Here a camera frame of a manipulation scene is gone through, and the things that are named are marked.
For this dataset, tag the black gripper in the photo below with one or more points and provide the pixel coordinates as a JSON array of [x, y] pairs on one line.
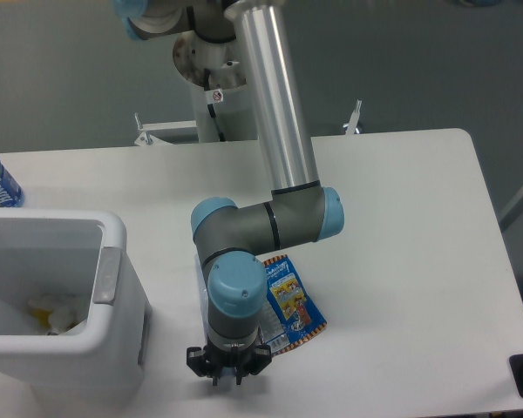
[[209, 361]]

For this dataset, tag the blue snack wrapper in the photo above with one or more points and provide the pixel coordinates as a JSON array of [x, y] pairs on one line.
[[289, 317]]

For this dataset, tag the crushed clear plastic bottle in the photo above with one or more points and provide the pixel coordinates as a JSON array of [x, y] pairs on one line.
[[203, 296]]

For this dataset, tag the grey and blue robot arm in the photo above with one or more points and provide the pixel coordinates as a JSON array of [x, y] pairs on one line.
[[230, 240]]

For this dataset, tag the yellow white trash in bin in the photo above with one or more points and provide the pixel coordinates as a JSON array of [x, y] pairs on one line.
[[58, 313]]

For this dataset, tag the white trash can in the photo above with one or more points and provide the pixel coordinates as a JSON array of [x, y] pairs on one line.
[[70, 252]]

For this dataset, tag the white pedestal foot bracket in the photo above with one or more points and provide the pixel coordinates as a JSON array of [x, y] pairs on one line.
[[176, 133]]

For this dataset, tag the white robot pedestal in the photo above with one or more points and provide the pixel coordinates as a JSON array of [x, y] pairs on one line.
[[219, 91]]

